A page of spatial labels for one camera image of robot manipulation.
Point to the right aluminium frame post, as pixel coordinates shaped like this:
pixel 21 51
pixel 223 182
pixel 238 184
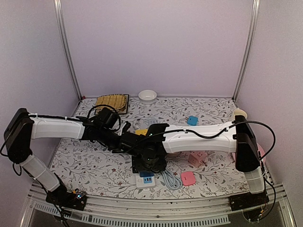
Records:
pixel 247 50

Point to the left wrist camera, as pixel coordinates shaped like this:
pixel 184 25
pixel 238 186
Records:
pixel 107 118

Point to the white ceramic bowl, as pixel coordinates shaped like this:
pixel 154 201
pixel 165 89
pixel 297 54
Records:
pixel 147 96

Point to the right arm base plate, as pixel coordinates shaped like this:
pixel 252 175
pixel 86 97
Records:
pixel 247 200

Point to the pink cube socket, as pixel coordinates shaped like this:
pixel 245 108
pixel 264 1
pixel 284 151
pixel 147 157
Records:
pixel 196 158

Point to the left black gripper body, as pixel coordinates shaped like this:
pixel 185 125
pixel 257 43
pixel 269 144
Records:
pixel 106 138

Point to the yellow cube adapter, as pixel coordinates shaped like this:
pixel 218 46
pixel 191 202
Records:
pixel 141 132

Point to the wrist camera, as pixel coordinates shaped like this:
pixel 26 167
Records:
pixel 128 141
pixel 107 118

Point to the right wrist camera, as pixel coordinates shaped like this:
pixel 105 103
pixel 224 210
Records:
pixel 128 141

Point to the cyan square plug adapter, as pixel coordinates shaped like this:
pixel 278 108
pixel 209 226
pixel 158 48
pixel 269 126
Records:
pixel 192 120

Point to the aluminium frame post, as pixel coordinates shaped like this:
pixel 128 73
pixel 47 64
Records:
pixel 66 48
pixel 247 50

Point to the light blue power strip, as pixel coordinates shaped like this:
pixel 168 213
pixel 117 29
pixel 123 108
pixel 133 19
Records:
pixel 171 181

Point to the left aluminium frame post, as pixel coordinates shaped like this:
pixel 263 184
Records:
pixel 66 48

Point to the pink square plug adapter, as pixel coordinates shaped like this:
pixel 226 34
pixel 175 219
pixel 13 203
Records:
pixel 188 178

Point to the dark blue cube adapter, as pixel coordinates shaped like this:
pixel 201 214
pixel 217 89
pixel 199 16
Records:
pixel 146 174

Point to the pink plate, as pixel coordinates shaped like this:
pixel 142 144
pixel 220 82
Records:
pixel 260 150

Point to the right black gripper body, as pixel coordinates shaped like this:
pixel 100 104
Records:
pixel 148 163

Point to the cream cup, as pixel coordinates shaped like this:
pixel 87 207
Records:
pixel 238 112

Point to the yellow woven mat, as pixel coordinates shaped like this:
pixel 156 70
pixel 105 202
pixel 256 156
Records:
pixel 118 101

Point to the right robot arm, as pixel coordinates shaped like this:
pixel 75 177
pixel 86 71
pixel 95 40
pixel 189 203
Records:
pixel 233 137

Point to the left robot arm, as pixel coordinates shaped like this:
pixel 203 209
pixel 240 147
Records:
pixel 25 127

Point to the white long power strip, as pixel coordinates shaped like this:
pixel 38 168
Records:
pixel 144 182

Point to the front aluminium rail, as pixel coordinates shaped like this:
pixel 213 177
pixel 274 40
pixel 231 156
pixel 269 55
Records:
pixel 208 212

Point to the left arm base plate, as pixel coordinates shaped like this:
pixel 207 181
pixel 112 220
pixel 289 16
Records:
pixel 62 198

